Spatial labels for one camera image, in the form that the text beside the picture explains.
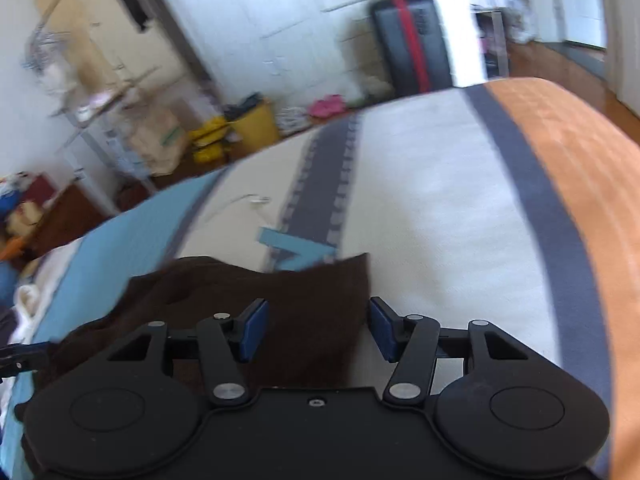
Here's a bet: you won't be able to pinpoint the yellow plastic bag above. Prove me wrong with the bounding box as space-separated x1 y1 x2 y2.
189 116 231 163

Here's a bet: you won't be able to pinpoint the white cable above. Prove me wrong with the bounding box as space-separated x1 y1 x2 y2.
200 192 271 222

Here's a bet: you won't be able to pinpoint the yellow trash bin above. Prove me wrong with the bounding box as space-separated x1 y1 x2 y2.
225 97 281 158

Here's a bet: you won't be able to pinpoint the dark red gift bag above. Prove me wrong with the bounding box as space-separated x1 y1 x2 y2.
20 175 57 207

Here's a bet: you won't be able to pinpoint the brown sweater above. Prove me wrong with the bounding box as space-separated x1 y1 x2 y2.
15 254 371 461

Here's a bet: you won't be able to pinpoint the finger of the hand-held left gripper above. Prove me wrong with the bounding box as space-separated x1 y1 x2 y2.
0 341 55 378

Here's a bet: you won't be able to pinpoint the small plush toys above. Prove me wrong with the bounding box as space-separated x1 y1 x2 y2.
0 172 46 241

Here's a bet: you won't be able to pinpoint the brown paper bag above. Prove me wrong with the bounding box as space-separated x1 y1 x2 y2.
132 107 188 173

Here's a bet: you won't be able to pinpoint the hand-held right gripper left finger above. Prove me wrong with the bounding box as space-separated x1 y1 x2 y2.
106 298 269 407

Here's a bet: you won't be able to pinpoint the black suitcase red strap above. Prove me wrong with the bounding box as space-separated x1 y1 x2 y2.
371 0 453 96

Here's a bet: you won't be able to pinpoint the pink slippers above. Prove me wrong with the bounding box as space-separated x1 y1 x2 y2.
310 95 346 118

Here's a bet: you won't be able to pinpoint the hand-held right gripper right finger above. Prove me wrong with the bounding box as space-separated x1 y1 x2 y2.
369 296 531 405

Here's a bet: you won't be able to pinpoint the white wardrobe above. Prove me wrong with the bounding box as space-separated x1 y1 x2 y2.
150 0 401 111

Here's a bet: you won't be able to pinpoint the white side table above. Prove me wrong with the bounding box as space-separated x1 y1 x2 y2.
50 67 161 196

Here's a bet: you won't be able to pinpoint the cream fluffy cloth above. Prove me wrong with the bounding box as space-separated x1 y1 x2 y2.
12 282 48 323

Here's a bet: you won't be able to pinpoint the storage shelf rack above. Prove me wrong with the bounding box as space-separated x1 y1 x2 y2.
459 0 532 80

